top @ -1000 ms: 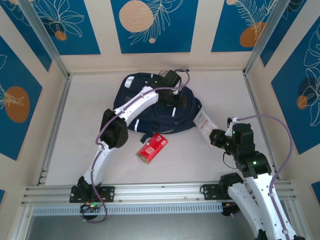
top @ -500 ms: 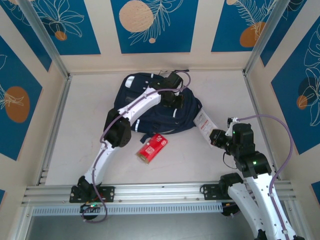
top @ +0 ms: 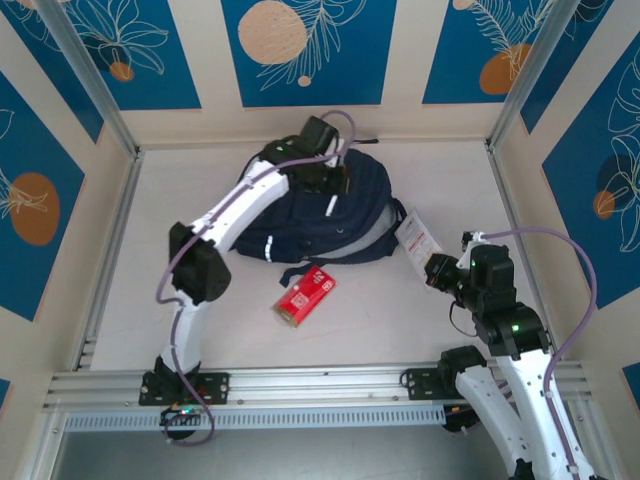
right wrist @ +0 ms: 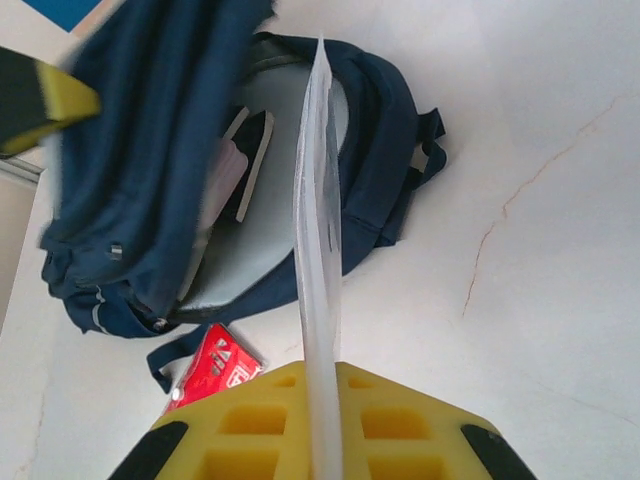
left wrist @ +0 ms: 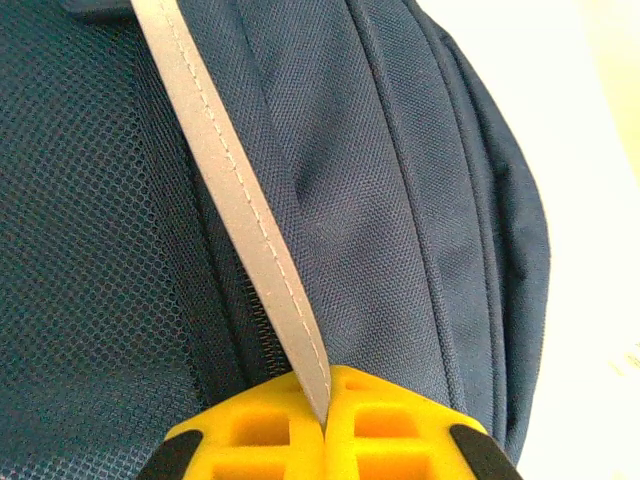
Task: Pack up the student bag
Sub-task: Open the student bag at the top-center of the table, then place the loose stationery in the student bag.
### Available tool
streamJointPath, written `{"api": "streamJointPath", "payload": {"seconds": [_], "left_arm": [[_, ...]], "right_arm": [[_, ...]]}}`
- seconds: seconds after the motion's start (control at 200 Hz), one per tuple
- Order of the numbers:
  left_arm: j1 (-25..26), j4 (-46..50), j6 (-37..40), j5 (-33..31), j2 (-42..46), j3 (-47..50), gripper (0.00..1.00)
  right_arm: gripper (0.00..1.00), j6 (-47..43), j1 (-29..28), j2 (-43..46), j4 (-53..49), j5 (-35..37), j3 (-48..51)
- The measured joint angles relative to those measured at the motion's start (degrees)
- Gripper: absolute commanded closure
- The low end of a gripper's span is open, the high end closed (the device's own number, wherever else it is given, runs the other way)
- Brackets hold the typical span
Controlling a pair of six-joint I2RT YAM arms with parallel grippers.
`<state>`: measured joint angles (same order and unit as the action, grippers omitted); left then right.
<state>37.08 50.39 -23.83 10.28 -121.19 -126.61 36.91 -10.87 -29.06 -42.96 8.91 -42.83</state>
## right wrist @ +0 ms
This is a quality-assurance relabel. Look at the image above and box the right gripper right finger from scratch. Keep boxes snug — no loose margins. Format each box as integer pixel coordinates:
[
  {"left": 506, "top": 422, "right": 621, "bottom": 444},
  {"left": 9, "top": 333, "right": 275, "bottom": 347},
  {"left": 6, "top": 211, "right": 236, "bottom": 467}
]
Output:
[{"left": 333, "top": 360, "right": 539, "bottom": 480}]

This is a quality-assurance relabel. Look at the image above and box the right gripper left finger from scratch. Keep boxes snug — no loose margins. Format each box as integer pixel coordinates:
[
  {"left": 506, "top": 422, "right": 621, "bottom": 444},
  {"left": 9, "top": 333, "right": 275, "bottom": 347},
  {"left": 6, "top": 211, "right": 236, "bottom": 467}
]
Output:
[{"left": 107, "top": 360, "right": 321, "bottom": 480}]

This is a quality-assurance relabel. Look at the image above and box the red packet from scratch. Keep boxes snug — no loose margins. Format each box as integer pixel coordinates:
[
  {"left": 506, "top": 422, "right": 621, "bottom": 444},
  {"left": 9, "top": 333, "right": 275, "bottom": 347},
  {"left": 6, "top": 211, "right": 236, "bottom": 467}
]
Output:
[{"left": 162, "top": 322, "right": 269, "bottom": 419}]

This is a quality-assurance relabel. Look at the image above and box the navy blue student backpack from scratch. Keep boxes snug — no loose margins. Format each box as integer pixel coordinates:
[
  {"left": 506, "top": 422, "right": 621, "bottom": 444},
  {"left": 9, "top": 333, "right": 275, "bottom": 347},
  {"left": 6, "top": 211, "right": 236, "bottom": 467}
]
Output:
[{"left": 38, "top": 0, "right": 448, "bottom": 396}]

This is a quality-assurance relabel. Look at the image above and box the white clear stationery pack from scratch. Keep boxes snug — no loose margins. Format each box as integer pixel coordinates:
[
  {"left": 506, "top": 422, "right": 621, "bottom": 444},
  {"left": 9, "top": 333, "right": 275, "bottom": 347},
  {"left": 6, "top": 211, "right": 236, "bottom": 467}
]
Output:
[{"left": 291, "top": 29, "right": 346, "bottom": 480}]

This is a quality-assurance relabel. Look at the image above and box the dark blue yellow-label book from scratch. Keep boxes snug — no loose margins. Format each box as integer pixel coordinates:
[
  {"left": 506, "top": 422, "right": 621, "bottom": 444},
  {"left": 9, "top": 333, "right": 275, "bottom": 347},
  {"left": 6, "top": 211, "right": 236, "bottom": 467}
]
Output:
[{"left": 219, "top": 107, "right": 276, "bottom": 224}]

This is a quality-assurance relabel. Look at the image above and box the aluminium side rail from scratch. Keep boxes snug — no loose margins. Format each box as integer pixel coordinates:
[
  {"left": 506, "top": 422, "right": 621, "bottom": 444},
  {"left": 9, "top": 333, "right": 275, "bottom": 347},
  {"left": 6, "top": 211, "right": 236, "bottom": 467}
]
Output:
[{"left": 0, "top": 158, "right": 44, "bottom": 187}]

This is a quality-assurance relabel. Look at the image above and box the blue floral wall poster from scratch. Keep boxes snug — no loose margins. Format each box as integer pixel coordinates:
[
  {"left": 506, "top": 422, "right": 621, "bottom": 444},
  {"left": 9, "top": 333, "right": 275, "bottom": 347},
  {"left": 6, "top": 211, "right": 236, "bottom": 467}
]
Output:
[{"left": 52, "top": 0, "right": 109, "bottom": 34}]

